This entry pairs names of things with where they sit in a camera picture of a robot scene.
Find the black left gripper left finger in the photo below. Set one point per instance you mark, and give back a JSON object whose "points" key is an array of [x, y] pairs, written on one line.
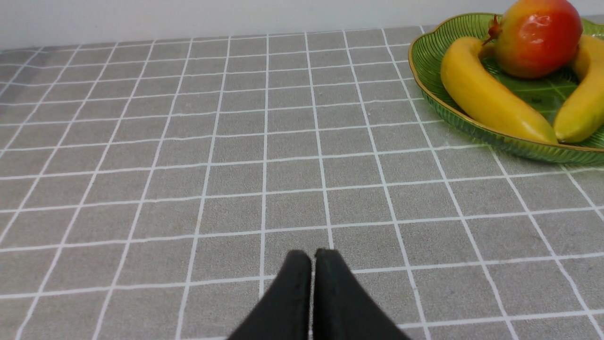
{"points": [[283, 311]]}

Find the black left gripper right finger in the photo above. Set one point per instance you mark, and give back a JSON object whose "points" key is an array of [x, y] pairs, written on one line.
{"points": [[342, 309]]}

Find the grey checked tablecloth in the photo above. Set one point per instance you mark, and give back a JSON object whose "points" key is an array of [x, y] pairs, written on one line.
{"points": [[151, 190]]}

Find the left yellow banana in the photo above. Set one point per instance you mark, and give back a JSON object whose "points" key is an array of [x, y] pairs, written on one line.
{"points": [[485, 99]]}

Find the yellow banana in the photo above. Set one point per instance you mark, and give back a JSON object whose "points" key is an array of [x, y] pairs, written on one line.
{"points": [[485, 99], [582, 113]]}

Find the green glass plate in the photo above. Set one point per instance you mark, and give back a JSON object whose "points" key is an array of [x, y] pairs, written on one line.
{"points": [[546, 96]]}

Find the right yellow banana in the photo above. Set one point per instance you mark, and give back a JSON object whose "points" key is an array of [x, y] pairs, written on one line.
{"points": [[582, 113]]}

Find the red pomegranate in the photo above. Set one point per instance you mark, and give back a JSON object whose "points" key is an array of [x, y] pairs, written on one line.
{"points": [[535, 37]]}

